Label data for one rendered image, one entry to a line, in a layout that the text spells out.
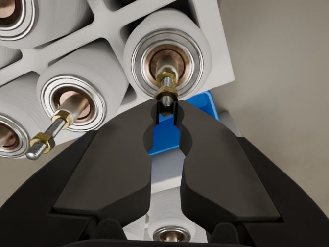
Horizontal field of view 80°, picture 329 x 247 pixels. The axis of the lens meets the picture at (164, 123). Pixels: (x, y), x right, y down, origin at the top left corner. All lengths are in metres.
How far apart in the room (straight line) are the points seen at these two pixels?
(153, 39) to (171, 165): 0.30
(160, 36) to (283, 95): 0.43
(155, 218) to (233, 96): 0.34
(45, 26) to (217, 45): 0.20
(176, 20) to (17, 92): 0.23
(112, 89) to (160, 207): 0.27
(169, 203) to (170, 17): 0.34
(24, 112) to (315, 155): 0.73
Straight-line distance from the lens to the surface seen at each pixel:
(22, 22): 0.25
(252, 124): 0.59
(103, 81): 0.24
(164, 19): 0.21
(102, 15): 0.29
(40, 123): 0.32
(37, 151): 0.19
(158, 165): 0.47
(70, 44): 0.31
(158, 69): 0.19
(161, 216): 0.42
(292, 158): 0.73
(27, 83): 0.36
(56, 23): 0.25
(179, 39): 0.21
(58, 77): 0.25
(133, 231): 0.47
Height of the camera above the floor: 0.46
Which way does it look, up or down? 57 degrees down
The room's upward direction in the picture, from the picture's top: 179 degrees counter-clockwise
